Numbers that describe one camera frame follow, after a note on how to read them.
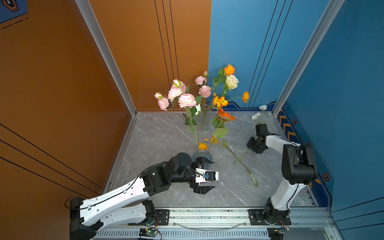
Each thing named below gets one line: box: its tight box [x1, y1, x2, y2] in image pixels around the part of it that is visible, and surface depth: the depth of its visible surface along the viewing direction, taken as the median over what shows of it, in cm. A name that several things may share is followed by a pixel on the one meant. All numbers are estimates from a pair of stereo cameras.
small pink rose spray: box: [154, 84, 182, 112], surface depth 67 cm
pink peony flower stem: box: [194, 70, 212, 105], surface depth 91 cm
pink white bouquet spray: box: [168, 79, 201, 154], surface depth 63 cm
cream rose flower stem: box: [222, 74, 240, 98], surface depth 76 cm
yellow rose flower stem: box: [210, 64, 236, 97], surface depth 89 cm
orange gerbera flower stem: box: [207, 107, 236, 154], surface depth 70 cm
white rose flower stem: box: [194, 103, 201, 116], surface depth 68 cm
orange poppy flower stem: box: [208, 91, 250, 110], surface depth 79 cm
